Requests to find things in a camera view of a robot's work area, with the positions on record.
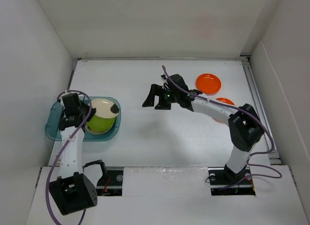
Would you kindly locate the orange plate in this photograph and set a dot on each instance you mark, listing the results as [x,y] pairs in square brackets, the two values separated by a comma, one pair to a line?
[208,83]
[226,101]

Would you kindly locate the beige plate with flowers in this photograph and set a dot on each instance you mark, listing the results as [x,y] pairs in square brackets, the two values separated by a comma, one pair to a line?
[94,132]

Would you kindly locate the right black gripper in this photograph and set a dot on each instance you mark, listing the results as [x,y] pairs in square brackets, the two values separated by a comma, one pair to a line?
[156,90]

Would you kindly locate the green plate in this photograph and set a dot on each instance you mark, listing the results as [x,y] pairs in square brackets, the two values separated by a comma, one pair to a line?
[100,124]

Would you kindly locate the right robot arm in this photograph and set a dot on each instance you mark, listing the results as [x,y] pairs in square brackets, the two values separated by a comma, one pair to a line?
[243,123]

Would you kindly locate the orange plate lower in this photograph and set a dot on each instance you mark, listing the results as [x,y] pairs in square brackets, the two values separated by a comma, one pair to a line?
[226,101]

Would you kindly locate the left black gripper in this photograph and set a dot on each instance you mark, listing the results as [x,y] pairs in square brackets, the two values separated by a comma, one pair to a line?
[93,112]

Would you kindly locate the beige plate with black patch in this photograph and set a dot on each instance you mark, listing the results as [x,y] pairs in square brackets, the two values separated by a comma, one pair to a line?
[105,108]

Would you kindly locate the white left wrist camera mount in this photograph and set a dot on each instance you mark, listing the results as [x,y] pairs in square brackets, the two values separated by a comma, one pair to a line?
[59,97]

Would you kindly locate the teal plastic bin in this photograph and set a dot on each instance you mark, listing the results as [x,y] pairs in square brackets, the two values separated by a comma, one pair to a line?
[56,113]

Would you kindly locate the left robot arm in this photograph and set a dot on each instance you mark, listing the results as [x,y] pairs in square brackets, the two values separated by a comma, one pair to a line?
[72,191]

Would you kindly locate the orange plate upper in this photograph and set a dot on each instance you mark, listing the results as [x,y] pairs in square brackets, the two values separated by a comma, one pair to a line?
[208,83]

